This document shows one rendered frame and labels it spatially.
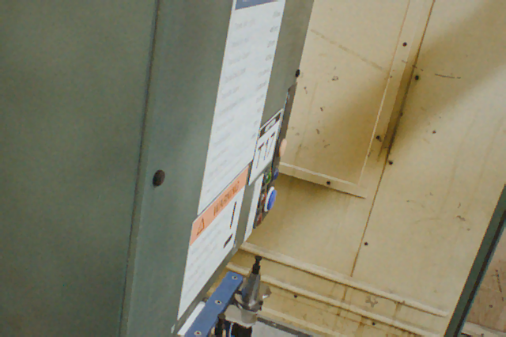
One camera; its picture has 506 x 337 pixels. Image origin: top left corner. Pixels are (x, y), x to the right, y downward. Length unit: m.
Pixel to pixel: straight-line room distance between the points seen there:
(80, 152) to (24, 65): 0.06
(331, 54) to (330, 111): 0.15
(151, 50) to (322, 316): 1.46
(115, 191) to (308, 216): 1.25
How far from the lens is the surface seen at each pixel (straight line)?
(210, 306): 1.20
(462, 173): 1.51
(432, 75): 1.45
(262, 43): 0.55
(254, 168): 0.66
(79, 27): 0.36
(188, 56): 0.38
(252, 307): 1.23
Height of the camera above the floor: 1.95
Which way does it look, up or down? 23 degrees down
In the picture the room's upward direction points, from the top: 12 degrees clockwise
